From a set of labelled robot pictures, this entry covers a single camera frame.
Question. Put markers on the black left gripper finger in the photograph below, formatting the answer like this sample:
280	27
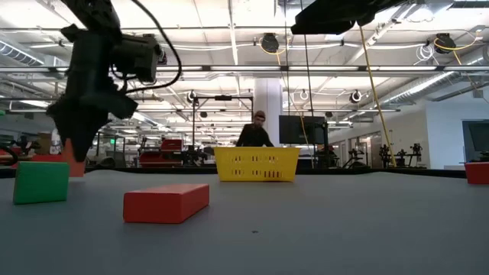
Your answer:
122	107
74	130

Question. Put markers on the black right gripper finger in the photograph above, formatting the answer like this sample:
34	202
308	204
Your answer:
336	17

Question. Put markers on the tall orange block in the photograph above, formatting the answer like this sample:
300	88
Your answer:
78	170

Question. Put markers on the green cube block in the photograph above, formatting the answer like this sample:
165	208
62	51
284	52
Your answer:
41	183

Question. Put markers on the red rectangular block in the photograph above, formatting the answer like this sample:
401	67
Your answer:
164	204

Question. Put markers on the yellow plastic basket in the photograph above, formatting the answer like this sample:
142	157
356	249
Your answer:
256	164

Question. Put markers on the orange-red rectangular block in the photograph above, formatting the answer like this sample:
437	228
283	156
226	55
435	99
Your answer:
477	173

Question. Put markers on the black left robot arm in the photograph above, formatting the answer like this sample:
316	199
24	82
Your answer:
91	11

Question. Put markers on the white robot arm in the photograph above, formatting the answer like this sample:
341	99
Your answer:
56	139

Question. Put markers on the brown cardboard box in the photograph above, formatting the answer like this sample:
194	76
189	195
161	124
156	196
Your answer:
44	143

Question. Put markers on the red background bin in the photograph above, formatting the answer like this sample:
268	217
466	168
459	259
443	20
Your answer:
46	157

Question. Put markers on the red tool cart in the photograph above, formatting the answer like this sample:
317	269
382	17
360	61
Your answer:
170	147

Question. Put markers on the white pillar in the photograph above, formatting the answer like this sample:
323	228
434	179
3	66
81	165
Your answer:
267	95

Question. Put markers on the black monitor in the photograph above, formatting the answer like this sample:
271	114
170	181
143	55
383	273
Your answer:
300	130

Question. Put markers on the person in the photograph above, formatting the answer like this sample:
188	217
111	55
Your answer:
255	133

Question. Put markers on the background robot rig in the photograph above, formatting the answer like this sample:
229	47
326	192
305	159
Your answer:
401	154
355	156

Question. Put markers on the black metal cart frame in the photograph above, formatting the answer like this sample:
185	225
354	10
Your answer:
111	147

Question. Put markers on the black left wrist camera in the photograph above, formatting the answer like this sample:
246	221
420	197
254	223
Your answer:
137	57

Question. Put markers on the black frame stand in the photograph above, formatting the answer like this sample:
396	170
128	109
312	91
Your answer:
223	98

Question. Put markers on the black table frame rail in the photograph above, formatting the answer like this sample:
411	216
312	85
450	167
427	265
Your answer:
420	172

